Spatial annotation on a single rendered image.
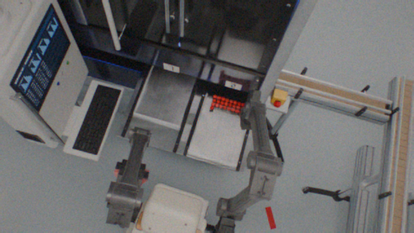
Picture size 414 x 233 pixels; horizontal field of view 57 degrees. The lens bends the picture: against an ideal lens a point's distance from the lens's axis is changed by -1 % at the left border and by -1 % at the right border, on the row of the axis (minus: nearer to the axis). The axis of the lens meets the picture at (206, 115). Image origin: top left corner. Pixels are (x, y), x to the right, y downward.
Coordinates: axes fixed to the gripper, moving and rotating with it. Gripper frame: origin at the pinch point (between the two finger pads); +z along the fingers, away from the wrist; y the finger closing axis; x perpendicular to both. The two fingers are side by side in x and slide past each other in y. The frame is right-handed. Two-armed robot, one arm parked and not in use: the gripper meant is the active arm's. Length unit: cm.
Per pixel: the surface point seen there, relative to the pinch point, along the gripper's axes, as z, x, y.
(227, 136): 25.0, 6.3, -0.4
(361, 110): 20, -67, 15
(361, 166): 60, -82, -9
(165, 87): 27, 41, 27
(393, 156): 22, -82, -9
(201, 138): 24.5, 20.1, -2.0
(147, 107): 25, 50, 15
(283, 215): 111, -43, -38
